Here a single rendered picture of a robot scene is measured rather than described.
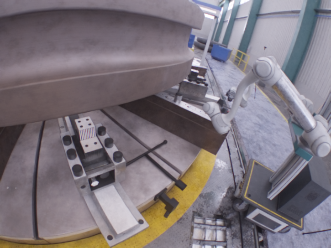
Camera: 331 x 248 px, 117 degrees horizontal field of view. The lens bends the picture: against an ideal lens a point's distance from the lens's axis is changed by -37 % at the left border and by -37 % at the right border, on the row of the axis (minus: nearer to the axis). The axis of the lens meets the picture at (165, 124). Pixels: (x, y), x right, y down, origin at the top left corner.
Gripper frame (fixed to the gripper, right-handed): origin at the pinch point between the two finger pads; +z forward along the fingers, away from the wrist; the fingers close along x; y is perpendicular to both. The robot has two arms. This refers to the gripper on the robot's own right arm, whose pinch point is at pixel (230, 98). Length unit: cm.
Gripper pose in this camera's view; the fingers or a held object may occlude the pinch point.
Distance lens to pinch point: 174.8
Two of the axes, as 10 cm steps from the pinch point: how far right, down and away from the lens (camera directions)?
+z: -4.7, 4.2, -7.7
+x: 8.6, 4.3, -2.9
